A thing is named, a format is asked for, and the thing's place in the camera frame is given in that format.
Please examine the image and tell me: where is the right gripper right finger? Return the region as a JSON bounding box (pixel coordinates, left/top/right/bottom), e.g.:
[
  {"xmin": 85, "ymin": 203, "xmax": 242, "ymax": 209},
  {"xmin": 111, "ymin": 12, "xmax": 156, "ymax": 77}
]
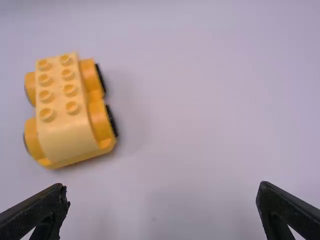
[{"xmin": 255, "ymin": 180, "xmax": 320, "ymax": 240}]

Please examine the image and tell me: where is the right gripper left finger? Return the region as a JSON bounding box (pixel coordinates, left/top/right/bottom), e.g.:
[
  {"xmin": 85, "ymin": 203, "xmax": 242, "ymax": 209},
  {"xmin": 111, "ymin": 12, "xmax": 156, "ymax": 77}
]
[{"xmin": 0, "ymin": 182, "xmax": 71, "ymax": 240}]

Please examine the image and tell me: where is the yellow toy car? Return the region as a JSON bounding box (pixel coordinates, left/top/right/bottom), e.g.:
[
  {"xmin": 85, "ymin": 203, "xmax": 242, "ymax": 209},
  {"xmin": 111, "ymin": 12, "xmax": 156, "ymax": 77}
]
[{"xmin": 22, "ymin": 51, "xmax": 120, "ymax": 171}]

